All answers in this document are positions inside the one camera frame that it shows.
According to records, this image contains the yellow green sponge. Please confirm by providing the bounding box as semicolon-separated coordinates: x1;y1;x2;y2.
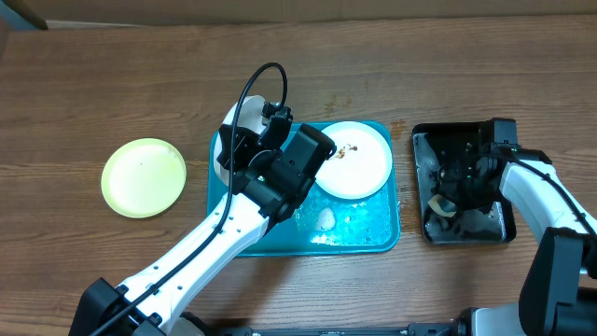
427;194;457;217

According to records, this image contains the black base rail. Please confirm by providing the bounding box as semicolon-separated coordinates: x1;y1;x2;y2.
181;312;472;336

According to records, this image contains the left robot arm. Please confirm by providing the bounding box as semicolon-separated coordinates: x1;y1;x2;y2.
69;96;336;335

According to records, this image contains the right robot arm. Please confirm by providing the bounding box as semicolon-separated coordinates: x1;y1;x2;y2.
429;119;596;335

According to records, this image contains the white plate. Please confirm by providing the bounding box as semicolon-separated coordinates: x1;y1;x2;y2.
213;95;265;186
316;121;393;200

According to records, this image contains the black rectangular water tray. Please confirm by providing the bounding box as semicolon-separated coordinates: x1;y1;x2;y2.
411;119;518;245

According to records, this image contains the teal plastic tray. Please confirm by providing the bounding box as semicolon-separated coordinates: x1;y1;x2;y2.
206;120;402;258

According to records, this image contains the light green plate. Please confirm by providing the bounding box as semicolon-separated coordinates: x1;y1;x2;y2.
101;138;187;218

